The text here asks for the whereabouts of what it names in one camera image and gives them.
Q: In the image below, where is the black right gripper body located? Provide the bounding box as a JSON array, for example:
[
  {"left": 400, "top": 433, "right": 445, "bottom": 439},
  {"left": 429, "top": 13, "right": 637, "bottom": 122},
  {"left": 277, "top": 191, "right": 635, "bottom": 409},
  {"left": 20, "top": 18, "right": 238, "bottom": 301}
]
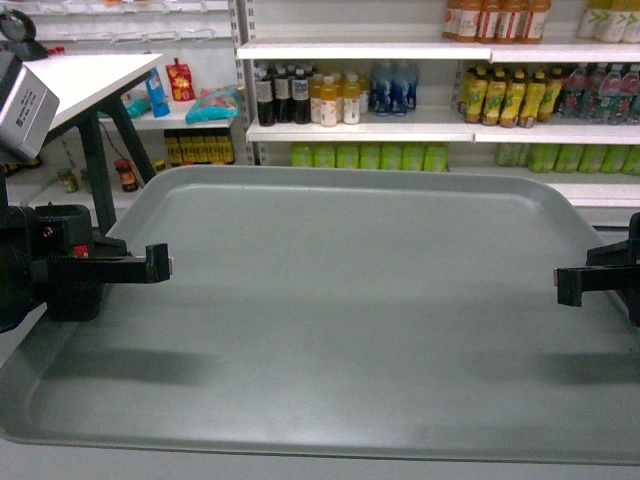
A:
[{"left": 586, "top": 213, "right": 639, "bottom": 327}]

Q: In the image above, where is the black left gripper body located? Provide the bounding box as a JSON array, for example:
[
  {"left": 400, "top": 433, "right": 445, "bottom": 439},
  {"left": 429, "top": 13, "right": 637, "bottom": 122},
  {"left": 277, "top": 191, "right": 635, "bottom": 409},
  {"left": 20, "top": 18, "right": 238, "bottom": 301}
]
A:
[{"left": 1, "top": 204, "right": 128, "bottom": 333}]

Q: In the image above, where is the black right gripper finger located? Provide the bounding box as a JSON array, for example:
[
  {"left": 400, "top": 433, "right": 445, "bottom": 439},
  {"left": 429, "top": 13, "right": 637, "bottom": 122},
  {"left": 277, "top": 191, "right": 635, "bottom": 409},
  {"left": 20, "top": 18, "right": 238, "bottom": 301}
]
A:
[{"left": 554, "top": 266, "right": 639, "bottom": 307}]

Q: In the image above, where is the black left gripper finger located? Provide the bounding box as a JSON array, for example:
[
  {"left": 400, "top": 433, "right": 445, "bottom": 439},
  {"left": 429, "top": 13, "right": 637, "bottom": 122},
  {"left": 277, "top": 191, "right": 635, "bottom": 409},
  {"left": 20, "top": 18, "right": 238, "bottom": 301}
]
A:
[{"left": 29, "top": 244, "right": 172, "bottom": 285}]

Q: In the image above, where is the grey rectangular serving tray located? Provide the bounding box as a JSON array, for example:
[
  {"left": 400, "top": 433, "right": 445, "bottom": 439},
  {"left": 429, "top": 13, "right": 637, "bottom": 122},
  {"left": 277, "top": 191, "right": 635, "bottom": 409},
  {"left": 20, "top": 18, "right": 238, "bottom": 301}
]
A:
[{"left": 1, "top": 166, "right": 639, "bottom": 465}]

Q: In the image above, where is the white checkout table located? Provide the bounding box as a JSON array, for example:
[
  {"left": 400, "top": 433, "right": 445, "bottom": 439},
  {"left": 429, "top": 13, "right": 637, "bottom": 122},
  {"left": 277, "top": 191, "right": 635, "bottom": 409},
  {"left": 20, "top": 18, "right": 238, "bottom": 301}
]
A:
[{"left": 25, "top": 53, "right": 164, "bottom": 234}]

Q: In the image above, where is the teal snack bag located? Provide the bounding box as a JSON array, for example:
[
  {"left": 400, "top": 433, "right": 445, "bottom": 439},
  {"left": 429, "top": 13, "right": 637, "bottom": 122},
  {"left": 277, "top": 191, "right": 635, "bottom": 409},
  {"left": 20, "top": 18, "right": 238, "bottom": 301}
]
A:
[{"left": 185, "top": 86, "right": 240, "bottom": 124}]

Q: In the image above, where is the red snack pouch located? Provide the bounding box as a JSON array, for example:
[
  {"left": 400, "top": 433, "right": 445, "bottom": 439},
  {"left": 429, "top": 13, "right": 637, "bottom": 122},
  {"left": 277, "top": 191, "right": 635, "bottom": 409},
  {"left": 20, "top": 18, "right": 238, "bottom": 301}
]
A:
[{"left": 165, "top": 57, "right": 195, "bottom": 102}]

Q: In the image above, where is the green drink bottle pack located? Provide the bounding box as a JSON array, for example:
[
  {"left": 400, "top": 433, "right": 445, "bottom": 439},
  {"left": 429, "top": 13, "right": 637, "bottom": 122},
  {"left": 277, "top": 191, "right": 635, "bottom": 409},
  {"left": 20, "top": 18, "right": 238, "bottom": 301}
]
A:
[{"left": 290, "top": 142, "right": 449, "bottom": 172}]

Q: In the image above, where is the black barcode scanner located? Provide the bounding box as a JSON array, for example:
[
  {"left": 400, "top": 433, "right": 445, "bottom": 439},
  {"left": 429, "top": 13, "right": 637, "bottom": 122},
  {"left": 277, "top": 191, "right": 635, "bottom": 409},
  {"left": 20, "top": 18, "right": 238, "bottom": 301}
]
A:
[{"left": 1, "top": 8, "right": 49, "bottom": 61}]

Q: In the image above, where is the yellow lemon tea bottle front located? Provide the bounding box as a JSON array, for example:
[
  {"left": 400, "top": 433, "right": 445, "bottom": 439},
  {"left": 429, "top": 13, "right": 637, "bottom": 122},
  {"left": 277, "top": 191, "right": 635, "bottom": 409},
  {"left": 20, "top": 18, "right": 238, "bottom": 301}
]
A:
[{"left": 481, "top": 69, "right": 506, "bottom": 126}]

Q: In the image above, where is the yellow lemon tea bottle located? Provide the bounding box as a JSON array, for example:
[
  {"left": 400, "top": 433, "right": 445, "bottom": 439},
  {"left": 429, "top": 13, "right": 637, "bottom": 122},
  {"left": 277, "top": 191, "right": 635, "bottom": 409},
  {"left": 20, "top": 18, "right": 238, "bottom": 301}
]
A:
[
  {"left": 464, "top": 66, "right": 488, "bottom": 124},
  {"left": 481, "top": 69, "right": 506, "bottom": 126}
]

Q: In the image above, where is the dark tea bottle left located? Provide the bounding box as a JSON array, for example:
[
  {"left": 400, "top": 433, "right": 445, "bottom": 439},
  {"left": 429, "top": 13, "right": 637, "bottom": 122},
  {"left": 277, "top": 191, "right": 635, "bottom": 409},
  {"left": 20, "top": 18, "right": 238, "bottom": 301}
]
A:
[{"left": 255, "top": 69, "right": 276, "bottom": 127}]

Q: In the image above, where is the dark tea bottle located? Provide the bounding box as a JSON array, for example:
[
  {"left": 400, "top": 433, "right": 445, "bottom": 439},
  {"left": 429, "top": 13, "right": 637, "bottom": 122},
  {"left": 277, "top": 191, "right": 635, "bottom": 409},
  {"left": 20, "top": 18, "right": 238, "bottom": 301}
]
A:
[
  {"left": 274, "top": 66, "right": 293, "bottom": 123},
  {"left": 292, "top": 68, "right": 311, "bottom": 124},
  {"left": 255, "top": 69, "right": 276, "bottom": 127}
]

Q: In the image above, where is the dark tea bottle middle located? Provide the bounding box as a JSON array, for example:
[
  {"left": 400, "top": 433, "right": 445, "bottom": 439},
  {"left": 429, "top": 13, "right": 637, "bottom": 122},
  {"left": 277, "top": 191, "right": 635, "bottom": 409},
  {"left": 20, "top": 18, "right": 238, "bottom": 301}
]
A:
[{"left": 274, "top": 66, "right": 293, "bottom": 123}]

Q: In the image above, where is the yellow lemon tea bottle back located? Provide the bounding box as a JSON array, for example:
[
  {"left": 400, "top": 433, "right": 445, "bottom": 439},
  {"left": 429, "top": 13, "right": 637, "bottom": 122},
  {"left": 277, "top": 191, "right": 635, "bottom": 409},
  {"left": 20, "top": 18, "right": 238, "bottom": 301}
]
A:
[{"left": 464, "top": 66, "right": 488, "bottom": 124}]

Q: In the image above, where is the dark tea bottle right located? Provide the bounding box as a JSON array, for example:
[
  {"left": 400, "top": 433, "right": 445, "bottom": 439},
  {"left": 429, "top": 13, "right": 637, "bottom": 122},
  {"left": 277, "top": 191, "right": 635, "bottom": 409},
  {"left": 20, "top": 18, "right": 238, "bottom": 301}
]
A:
[{"left": 292, "top": 68, "right": 311, "bottom": 124}]

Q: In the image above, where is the orange juice bottle back left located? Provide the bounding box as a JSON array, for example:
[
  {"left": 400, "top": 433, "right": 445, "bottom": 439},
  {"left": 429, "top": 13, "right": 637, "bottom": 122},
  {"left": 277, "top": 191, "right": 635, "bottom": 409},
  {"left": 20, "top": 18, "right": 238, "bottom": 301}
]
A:
[{"left": 309, "top": 73, "right": 324, "bottom": 124}]

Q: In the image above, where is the orange juice bottle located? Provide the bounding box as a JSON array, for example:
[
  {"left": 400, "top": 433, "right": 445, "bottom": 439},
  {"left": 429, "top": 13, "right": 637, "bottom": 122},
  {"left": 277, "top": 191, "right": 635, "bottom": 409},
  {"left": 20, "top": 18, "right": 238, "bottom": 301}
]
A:
[
  {"left": 309, "top": 73, "right": 324, "bottom": 124},
  {"left": 320, "top": 76, "right": 338, "bottom": 127},
  {"left": 343, "top": 73, "right": 360, "bottom": 125}
]

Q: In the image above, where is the orange juice bottle front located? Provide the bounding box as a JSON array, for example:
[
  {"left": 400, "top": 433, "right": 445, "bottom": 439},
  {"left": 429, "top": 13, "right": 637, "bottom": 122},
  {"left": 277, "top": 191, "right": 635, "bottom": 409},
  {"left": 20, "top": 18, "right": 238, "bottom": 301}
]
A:
[{"left": 320, "top": 76, "right": 338, "bottom": 127}]

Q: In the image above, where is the orange juice bottle right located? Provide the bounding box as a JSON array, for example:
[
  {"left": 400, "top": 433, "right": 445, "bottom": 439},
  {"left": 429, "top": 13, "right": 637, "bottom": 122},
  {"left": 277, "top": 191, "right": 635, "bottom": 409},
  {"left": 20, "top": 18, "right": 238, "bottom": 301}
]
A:
[{"left": 343, "top": 73, "right": 360, "bottom": 125}]

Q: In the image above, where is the blue drink bottle right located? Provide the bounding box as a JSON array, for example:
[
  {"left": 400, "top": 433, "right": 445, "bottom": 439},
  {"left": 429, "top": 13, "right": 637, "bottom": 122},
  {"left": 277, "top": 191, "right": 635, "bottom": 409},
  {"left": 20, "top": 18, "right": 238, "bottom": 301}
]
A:
[{"left": 391, "top": 61, "right": 419, "bottom": 116}]

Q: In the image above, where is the blue drink bottle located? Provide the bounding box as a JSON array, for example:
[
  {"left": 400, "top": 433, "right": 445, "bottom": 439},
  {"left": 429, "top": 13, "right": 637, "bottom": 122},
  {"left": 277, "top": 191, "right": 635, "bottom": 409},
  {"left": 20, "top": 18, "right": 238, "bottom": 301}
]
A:
[
  {"left": 371, "top": 60, "right": 393, "bottom": 116},
  {"left": 391, "top": 61, "right": 419, "bottom": 116}
]

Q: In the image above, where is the white slotted shelf upright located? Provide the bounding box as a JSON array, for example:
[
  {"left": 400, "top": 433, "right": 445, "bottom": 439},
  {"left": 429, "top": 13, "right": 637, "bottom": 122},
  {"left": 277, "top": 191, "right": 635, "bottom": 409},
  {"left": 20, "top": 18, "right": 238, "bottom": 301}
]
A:
[{"left": 228, "top": 0, "right": 261, "bottom": 166}]

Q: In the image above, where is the blue drink bottle left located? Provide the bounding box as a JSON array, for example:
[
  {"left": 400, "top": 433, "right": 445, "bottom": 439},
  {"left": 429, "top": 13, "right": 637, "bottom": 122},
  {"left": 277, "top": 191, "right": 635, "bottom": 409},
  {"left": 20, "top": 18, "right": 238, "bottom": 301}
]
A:
[{"left": 371, "top": 60, "right": 393, "bottom": 116}]

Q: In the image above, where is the orange peach drink bottle left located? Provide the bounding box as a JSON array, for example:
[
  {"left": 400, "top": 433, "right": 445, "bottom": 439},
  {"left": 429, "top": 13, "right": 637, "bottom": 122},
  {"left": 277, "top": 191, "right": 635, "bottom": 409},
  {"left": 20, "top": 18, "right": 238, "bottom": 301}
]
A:
[{"left": 454, "top": 0, "right": 482, "bottom": 42}]

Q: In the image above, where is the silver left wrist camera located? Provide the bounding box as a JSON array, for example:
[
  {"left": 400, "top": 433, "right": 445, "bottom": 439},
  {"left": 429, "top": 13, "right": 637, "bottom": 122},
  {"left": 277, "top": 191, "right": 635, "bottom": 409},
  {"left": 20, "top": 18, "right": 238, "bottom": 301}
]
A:
[{"left": 1, "top": 52, "right": 59, "bottom": 164}]

